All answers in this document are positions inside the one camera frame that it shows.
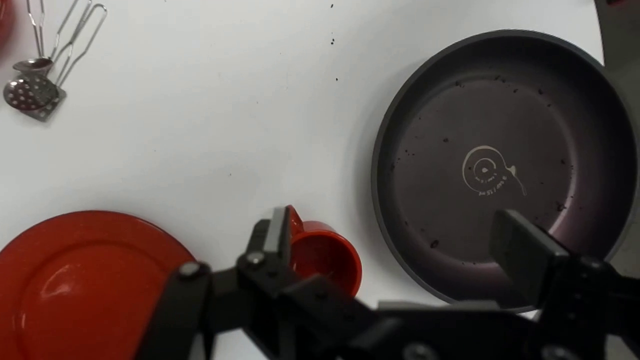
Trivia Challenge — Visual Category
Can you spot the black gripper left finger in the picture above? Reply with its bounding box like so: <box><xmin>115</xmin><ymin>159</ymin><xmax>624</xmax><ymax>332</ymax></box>
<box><xmin>136</xmin><ymin>204</ymin><xmax>378</xmax><ymax>360</ymax></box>

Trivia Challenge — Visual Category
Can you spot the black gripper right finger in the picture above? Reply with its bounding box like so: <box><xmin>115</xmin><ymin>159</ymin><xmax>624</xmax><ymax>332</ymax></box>
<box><xmin>489</xmin><ymin>207</ymin><xmax>640</xmax><ymax>360</ymax></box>

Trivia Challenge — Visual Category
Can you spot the red plastic cup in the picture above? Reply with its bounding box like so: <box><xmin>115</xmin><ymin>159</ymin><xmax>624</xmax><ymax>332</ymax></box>
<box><xmin>286</xmin><ymin>207</ymin><xmax>367</xmax><ymax>302</ymax></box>

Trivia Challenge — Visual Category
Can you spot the black frying pan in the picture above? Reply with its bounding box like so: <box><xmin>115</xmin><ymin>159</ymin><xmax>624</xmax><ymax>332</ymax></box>
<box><xmin>370</xmin><ymin>29</ymin><xmax>640</xmax><ymax>312</ymax></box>

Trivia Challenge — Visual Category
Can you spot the red plastic plate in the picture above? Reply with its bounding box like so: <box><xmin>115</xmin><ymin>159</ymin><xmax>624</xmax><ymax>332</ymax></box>
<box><xmin>0</xmin><ymin>210</ymin><xmax>201</xmax><ymax>360</ymax></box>

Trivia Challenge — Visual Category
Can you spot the slotted metal toy spatula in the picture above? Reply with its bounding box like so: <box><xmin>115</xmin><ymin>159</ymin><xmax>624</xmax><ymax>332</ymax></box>
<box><xmin>2</xmin><ymin>3</ymin><xmax>111</xmax><ymax>124</ymax></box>

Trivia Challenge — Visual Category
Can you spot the metal toy spoon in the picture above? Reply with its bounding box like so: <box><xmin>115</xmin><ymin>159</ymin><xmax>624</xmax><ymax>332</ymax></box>
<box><xmin>10</xmin><ymin>0</ymin><xmax>97</xmax><ymax>77</ymax></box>

